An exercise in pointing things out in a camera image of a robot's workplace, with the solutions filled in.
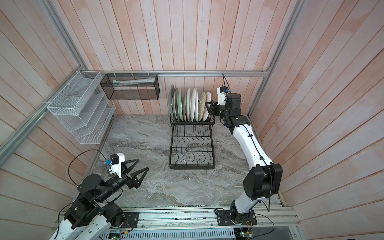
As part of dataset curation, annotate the white plate black outline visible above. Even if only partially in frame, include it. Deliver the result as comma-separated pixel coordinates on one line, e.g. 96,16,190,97
190,88,196,122

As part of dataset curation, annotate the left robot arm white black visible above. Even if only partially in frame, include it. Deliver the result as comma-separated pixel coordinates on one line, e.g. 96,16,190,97
51,159,150,240

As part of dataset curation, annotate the black mesh wall basket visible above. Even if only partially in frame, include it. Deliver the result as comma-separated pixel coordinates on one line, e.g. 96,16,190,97
101,73,160,101

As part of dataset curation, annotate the yellow woven round mat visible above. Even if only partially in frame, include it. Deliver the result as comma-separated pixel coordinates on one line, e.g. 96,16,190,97
198,92,206,122

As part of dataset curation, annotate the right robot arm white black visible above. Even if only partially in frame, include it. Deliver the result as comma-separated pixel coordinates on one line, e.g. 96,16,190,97
206,87,283,225

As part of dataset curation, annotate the cream floral plate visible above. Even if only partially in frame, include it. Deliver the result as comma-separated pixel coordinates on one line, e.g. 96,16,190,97
173,88,180,122

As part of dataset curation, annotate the orange sunburst plate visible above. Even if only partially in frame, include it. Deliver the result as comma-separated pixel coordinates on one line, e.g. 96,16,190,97
202,92,212,122
185,88,190,122

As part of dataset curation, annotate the light green flower plate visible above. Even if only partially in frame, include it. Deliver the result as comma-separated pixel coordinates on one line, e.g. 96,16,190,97
175,89,183,122

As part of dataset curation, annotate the aluminium front rail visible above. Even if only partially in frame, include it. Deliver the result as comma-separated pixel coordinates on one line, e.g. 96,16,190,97
50,205,301,233

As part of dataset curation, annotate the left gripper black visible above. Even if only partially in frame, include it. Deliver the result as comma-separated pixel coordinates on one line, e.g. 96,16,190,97
95,158,150,203

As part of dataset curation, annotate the black round plate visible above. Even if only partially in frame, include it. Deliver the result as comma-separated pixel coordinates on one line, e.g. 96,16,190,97
182,95,187,122

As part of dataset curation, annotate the large teal green plate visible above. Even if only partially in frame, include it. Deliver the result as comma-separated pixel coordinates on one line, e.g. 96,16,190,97
169,84,175,122

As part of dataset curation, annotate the horizontal aluminium wall rail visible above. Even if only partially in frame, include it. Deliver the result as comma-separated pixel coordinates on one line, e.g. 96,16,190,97
98,70,269,77

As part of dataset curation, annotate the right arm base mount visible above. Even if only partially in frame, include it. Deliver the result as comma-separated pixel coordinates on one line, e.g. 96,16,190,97
214,204,258,226

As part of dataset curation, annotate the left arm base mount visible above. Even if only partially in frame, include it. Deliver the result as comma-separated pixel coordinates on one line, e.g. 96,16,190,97
100,203,140,229

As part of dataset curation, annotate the black wire dish rack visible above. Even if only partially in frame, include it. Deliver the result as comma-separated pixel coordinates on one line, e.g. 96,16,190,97
169,116,216,170

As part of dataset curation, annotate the white wire mesh shelf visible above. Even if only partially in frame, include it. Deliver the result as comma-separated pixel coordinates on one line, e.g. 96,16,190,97
48,71,116,145

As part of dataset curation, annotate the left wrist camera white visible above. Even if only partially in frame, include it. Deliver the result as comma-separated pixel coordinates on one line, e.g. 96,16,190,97
106,153,125,179

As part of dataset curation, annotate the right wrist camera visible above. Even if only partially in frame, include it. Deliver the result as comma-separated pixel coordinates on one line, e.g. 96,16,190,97
217,86,229,106

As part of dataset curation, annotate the dark green rim plate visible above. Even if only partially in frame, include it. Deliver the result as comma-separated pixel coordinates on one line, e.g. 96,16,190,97
194,88,199,122

